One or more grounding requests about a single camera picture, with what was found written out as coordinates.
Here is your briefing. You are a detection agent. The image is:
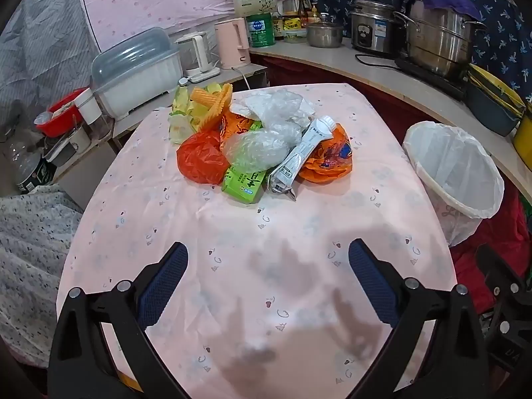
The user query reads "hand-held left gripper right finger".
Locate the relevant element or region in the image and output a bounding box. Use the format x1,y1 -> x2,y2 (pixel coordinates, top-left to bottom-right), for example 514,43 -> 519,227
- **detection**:
347,239 -> 488,399

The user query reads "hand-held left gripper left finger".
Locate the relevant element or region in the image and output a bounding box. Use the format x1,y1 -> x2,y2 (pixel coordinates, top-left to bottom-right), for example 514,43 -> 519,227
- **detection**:
48,242 -> 190,399

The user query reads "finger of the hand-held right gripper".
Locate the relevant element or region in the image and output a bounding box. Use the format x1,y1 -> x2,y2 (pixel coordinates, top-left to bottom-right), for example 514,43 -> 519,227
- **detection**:
476,244 -> 532,368

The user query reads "orange blue-printed plastic bag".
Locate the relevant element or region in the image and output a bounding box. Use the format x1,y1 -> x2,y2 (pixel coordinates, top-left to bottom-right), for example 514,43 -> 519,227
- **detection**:
299,123 -> 354,184

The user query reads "trash bin with white liner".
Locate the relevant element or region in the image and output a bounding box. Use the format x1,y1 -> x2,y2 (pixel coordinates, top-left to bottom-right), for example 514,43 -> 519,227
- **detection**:
402,121 -> 505,248

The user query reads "green packet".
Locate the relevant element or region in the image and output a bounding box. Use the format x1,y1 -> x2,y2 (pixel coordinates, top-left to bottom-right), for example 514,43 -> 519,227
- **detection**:
221,165 -> 267,204

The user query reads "red plastic bag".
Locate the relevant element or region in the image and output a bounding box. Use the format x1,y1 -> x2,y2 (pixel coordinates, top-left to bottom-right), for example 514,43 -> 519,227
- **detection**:
177,130 -> 227,186

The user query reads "white toothpaste tube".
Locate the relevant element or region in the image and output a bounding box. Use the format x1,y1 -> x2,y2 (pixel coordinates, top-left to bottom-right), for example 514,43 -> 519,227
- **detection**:
266,117 -> 335,201

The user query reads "yellow green snack bag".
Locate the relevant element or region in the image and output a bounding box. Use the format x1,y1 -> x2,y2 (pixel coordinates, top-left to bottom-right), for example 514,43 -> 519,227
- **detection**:
168,84 -> 217,144

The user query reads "clear plastic bag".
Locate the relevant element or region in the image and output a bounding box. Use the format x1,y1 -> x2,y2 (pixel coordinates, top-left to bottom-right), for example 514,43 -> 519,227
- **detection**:
223,127 -> 302,172
230,90 -> 314,134

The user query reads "orange red-printed plastic bag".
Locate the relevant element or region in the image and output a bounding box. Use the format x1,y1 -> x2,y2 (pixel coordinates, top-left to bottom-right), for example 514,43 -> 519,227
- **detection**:
220,112 -> 262,146

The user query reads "red cloth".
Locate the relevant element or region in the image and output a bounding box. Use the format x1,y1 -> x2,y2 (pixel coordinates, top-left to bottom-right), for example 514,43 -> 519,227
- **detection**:
451,193 -> 532,314

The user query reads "pink printed tablecloth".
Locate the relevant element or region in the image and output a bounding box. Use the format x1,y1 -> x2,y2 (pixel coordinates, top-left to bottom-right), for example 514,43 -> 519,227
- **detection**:
56,83 -> 458,399

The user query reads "floral bedding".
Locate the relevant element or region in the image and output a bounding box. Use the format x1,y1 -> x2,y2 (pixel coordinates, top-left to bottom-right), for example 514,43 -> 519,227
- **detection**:
0,191 -> 84,368

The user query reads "yellow electric pot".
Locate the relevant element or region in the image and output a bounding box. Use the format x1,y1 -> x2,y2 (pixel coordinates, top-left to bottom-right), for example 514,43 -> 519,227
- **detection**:
512,102 -> 532,159

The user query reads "low wooden shelf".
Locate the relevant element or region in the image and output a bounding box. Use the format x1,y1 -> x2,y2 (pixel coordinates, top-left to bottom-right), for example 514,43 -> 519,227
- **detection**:
42,64 -> 269,184

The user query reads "grey metal container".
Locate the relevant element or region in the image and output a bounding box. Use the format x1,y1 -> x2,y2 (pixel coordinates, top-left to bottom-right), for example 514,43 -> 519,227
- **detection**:
44,127 -> 92,166

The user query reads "dark blue yellow-rimmed basin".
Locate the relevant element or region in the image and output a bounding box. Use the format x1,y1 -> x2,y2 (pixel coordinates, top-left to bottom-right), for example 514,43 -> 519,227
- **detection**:
463,63 -> 526,137

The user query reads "white lidded canister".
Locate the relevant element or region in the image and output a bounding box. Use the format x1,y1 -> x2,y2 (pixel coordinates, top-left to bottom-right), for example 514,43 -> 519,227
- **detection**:
75,88 -> 113,140

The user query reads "red plastic bowl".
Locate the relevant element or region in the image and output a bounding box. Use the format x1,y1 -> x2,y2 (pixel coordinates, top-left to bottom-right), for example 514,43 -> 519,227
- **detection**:
34,87 -> 89,138

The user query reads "dark red counter skirt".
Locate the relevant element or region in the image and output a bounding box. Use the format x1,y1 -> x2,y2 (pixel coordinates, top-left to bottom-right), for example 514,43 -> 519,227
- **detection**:
249,52 -> 416,134

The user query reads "white dish box clear lid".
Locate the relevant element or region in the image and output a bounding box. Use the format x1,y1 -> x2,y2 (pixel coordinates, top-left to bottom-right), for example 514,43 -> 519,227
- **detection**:
90,27 -> 184,120

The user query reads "black induction cooker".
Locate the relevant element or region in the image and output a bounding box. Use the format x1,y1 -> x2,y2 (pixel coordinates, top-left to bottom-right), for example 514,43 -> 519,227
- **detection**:
395,56 -> 470,101

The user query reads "curved wooden counter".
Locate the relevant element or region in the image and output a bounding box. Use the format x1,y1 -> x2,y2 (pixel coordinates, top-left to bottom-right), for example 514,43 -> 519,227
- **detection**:
249,37 -> 532,200

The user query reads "white glass kettle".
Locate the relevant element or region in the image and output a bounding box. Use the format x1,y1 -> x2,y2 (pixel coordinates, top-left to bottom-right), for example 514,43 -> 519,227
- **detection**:
175,32 -> 221,84

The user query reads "large steel steamer pot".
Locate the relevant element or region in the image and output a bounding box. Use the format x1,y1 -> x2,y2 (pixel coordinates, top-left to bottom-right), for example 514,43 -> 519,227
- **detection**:
394,0 -> 487,79

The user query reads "pink electric kettle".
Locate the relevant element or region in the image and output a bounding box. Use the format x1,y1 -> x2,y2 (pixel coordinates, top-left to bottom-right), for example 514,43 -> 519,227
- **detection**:
214,17 -> 251,70

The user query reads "steel rice cooker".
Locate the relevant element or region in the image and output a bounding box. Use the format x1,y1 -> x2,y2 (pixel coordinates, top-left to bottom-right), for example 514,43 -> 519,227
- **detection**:
350,0 -> 402,56

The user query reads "small steel pot with lid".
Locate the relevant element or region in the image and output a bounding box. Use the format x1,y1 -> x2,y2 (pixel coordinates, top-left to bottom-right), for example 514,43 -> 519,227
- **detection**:
306,13 -> 345,48

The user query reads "grey quilted cloth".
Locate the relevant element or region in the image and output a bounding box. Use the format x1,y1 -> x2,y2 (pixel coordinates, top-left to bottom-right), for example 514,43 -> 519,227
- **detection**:
0,0 -> 100,142

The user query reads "green tin can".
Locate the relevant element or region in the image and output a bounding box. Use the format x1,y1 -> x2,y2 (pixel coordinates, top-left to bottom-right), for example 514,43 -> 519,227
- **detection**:
246,12 -> 276,48

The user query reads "pink dotted curtain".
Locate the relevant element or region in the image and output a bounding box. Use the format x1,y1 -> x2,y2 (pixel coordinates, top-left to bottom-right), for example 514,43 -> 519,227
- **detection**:
75,0 -> 308,57

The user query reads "black power cable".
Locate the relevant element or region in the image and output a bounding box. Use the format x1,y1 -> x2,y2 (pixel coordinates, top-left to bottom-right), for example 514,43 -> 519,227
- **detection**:
354,52 -> 402,67

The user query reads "white power cable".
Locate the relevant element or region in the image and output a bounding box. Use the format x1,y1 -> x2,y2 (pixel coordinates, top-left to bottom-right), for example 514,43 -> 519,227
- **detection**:
233,66 -> 251,90

